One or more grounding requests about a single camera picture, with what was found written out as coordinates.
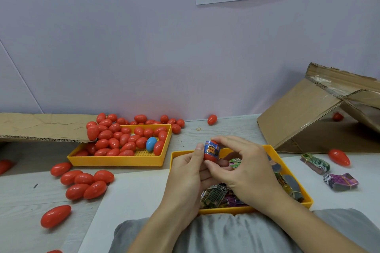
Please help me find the person's right hand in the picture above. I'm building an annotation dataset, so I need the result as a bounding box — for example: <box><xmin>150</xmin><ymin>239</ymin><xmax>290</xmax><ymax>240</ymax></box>
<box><xmin>204</xmin><ymin>136</ymin><xmax>291</xmax><ymax>215</ymax></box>

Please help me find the yellow plastic tray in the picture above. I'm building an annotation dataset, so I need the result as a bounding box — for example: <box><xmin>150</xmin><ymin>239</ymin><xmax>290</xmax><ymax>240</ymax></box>
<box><xmin>170</xmin><ymin>144</ymin><xmax>314</xmax><ymax>215</ymax></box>

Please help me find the person's left hand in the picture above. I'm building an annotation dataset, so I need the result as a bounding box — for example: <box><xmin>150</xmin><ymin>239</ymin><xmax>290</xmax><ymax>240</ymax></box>
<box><xmin>154</xmin><ymin>147</ymin><xmax>227</xmax><ymax>221</ymax></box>

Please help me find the white paper table mat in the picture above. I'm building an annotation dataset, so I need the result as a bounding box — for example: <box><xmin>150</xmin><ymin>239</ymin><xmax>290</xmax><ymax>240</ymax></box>
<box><xmin>78</xmin><ymin>153</ymin><xmax>380</xmax><ymax>253</ymax></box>

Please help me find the person's right forearm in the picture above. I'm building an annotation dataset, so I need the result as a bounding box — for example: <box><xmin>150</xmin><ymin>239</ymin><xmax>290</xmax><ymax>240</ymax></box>
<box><xmin>267</xmin><ymin>196</ymin><xmax>370</xmax><ymax>253</ymax></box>

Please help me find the yellow tray with perforated bottom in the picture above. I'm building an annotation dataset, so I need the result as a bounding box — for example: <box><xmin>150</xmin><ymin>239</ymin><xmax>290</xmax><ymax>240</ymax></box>
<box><xmin>67</xmin><ymin>124</ymin><xmax>173</xmax><ymax>167</ymax></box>

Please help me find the purple banded packet bundle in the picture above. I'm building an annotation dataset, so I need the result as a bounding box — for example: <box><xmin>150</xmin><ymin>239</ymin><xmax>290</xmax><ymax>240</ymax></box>
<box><xmin>323</xmin><ymin>173</ymin><xmax>359</xmax><ymax>191</ymax></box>

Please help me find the pile of printed foil packets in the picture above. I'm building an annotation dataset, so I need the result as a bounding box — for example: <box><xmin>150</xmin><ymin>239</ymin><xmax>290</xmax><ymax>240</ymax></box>
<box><xmin>199</xmin><ymin>155</ymin><xmax>305</xmax><ymax>209</ymax></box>

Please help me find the pile of red plastic eggs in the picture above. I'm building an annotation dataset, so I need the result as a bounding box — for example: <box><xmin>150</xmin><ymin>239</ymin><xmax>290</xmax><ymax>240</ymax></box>
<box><xmin>50</xmin><ymin>162</ymin><xmax>115</xmax><ymax>201</ymax></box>
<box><xmin>73</xmin><ymin>113</ymin><xmax>186</xmax><ymax>157</ymax></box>

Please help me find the person's left forearm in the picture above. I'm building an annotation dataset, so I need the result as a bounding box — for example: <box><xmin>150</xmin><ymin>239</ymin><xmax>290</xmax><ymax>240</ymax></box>
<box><xmin>127</xmin><ymin>211</ymin><xmax>192</xmax><ymax>253</ymax></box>

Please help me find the red egg with blue wrapper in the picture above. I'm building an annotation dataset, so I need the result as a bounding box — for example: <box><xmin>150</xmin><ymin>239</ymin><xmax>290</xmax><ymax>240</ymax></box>
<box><xmin>203</xmin><ymin>140</ymin><xmax>221</xmax><ymax>164</ymax></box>

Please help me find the green banded packet bundle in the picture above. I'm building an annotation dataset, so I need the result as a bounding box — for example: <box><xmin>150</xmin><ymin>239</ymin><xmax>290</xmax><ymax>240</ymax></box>
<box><xmin>300</xmin><ymin>153</ymin><xmax>331</xmax><ymax>175</ymax></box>

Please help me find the blue plastic egg capsule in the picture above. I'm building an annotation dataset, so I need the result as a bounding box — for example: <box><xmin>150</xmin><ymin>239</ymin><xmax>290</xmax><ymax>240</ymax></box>
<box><xmin>145</xmin><ymin>137</ymin><xmax>158</xmax><ymax>152</ymax></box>

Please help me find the brown cardboard box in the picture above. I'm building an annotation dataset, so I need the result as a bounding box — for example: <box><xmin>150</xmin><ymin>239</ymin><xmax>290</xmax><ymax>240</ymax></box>
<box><xmin>257</xmin><ymin>62</ymin><xmax>380</xmax><ymax>154</ymax></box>

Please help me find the flat brown cardboard sheet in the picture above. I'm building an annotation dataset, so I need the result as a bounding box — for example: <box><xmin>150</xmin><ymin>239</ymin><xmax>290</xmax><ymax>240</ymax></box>
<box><xmin>0</xmin><ymin>113</ymin><xmax>100</xmax><ymax>144</ymax></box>

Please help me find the grey shirt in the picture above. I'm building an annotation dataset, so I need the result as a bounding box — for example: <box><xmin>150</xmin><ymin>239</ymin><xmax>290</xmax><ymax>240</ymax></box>
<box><xmin>108</xmin><ymin>208</ymin><xmax>380</xmax><ymax>253</ymax></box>

